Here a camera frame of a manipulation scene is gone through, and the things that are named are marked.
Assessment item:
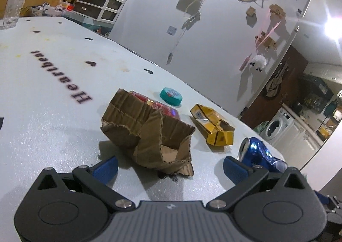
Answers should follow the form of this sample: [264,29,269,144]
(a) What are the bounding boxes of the crushed blue drink can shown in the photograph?
[239,137,287,173]

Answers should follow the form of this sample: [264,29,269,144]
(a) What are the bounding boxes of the white sheep plush toy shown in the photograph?
[250,54,268,73]

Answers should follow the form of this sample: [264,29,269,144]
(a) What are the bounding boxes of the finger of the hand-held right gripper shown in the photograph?
[315,190,330,205]

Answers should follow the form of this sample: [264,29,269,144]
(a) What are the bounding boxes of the teal bottle cap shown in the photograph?
[159,87,183,106]

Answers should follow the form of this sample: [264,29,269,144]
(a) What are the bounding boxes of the black range hood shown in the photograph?
[299,75,334,95]

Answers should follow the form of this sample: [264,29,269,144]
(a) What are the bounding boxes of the hanging white cord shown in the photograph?
[167,0,233,65]

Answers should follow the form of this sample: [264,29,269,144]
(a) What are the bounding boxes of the yellow paper carton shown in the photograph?
[190,103,236,147]

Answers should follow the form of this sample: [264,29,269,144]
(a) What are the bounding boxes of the red snack packet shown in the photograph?
[129,91,180,123]

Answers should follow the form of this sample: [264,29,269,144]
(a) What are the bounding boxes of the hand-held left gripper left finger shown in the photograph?
[24,156,135,210]

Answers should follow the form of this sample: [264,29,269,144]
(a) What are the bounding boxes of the pink hanging tag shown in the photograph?
[239,55,253,72]

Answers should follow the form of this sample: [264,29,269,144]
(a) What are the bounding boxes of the dark wooden door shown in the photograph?
[239,46,309,130]

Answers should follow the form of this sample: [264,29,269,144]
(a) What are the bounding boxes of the spice rack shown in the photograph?
[302,92,329,114]

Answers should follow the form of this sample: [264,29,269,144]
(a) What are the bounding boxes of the white washing machine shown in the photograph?
[263,108,294,139]

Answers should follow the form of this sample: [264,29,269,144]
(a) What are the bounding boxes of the ceiling light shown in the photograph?
[324,12,342,42]

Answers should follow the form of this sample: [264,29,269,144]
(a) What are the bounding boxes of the green plastic bag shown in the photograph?
[254,121,270,134]

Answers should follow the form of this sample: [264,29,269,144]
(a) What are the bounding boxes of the hanging beige bag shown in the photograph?
[263,63,287,97]

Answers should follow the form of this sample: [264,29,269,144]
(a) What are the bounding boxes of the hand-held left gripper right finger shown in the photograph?
[206,156,317,212]

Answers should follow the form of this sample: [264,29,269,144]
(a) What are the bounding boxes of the torn brown cardboard piece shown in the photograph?
[101,88,196,178]

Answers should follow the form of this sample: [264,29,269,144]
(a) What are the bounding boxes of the white lower kitchen cabinets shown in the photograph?
[283,104,322,170]

